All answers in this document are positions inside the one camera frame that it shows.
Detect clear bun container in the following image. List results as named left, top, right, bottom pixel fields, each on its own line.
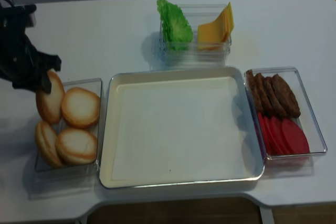
left=24, top=78, right=106, bottom=200

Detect white parchment paper sheet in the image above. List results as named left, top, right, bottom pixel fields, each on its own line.
left=112, top=77, right=255, bottom=183

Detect right red tomato slice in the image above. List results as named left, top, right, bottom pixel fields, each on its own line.
left=280, top=119, right=310, bottom=154

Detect brown meat patty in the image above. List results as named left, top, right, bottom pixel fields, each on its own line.
left=263, top=77, right=289, bottom=118
left=254, top=73, right=276, bottom=117
left=271, top=74, right=301, bottom=119
left=246, top=70, right=264, bottom=114

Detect clear meat and tomato container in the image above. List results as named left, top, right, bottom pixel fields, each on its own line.
left=244, top=67, right=328, bottom=177

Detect upright yellow cheese slices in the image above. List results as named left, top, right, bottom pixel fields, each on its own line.
left=215, top=3, right=234, bottom=42

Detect flat yellow cheese slice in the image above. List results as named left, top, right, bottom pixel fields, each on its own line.
left=197, top=20, right=228, bottom=50

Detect green lettuce leaf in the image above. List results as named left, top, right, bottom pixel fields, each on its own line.
left=156, top=0, right=193, bottom=51

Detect leftmost brown meat patty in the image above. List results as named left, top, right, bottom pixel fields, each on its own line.
left=246, top=70, right=264, bottom=114

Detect middle red tomato slice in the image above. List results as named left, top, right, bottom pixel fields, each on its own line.
left=264, top=116, right=289, bottom=155

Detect clear lettuce and cheese container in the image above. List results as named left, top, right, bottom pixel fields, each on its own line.
left=159, top=4, right=232, bottom=68

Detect bun slice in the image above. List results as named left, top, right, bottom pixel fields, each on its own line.
left=61, top=87, right=100, bottom=129
left=35, top=121, right=64, bottom=168
left=36, top=70, right=65, bottom=124
left=55, top=128, right=98, bottom=165

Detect left red tomato slice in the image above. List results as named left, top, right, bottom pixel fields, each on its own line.
left=257, top=112, right=272, bottom=155

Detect large white metal tray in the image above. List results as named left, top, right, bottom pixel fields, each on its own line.
left=99, top=67, right=265, bottom=189

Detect red tomato slice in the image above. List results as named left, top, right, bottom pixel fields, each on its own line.
left=257, top=112, right=272, bottom=155
left=280, top=119, right=310, bottom=154
left=264, top=116, right=289, bottom=155

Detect rightmost brown meat patty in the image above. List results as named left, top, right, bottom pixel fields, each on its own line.
left=271, top=74, right=301, bottom=119

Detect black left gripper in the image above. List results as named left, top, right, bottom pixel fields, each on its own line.
left=1, top=5, right=61, bottom=94

